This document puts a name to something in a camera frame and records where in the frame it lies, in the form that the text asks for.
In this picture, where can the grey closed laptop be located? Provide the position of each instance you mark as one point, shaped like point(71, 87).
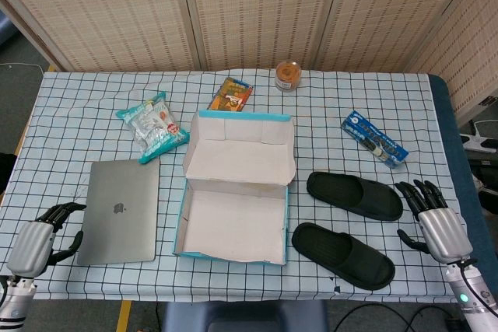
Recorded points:
point(120, 211)

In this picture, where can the beige woven folding screen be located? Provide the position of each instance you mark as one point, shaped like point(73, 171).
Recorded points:
point(253, 9)

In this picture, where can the black rubber slipper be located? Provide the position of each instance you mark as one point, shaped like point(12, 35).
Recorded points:
point(362, 266)
point(379, 198)

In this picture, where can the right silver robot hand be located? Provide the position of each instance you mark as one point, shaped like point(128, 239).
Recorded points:
point(443, 231)

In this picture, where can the blue snack package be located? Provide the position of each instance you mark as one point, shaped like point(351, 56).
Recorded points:
point(373, 139)

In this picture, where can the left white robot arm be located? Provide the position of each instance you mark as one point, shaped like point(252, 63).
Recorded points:
point(15, 301)

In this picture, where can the white black checkered tablecloth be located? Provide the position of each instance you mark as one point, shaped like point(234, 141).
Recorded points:
point(78, 122)

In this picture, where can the white chair base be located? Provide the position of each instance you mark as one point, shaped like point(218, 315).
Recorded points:
point(478, 139)

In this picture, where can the orange clear plastic jar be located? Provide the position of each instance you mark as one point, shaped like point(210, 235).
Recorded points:
point(288, 75)

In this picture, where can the dark blue padded table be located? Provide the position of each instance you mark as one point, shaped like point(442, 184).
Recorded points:
point(447, 122)

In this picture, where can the dark blue stool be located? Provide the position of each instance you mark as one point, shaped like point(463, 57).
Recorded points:
point(241, 316)

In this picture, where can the teal snack bag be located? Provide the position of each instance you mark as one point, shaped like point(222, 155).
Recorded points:
point(153, 130)

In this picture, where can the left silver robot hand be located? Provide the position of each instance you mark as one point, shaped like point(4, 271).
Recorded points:
point(31, 246)

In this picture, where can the teal cardboard shoe box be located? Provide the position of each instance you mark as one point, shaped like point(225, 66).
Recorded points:
point(233, 223)

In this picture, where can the orange brown snack packet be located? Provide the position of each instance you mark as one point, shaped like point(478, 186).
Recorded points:
point(229, 95)

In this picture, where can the black object at edge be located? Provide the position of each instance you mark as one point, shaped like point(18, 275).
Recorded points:
point(5, 170)

